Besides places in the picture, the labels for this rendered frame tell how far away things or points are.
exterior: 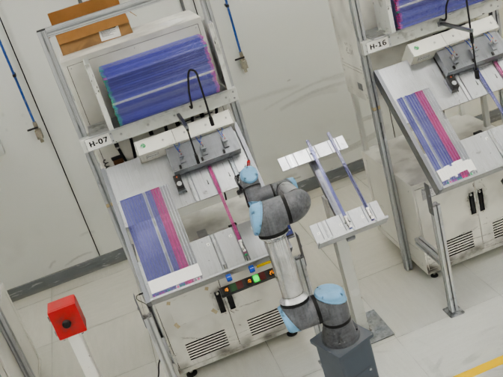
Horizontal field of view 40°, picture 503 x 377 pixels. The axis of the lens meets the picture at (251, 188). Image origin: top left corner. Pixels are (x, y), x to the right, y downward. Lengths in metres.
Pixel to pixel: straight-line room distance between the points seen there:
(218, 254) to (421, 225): 1.18
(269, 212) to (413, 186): 1.32
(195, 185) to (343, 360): 1.11
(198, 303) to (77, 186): 1.73
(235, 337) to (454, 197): 1.38
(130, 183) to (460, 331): 1.78
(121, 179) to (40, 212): 1.73
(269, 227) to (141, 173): 1.02
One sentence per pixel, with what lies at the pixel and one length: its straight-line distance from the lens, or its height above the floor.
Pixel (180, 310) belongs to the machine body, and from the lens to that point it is 3.56.
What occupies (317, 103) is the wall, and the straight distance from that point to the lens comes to 5.15.
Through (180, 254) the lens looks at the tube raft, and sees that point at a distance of 3.19.
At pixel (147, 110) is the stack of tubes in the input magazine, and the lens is 3.30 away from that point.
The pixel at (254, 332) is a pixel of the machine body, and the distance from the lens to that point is 3.73.
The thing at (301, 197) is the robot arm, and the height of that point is 1.17.
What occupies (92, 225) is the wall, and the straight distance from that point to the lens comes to 5.09.
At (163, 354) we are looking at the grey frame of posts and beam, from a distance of 3.33.
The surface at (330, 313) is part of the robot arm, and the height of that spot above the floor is 0.71.
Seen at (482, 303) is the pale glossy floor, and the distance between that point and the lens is 3.83.
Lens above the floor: 2.29
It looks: 24 degrees down
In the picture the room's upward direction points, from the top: 17 degrees counter-clockwise
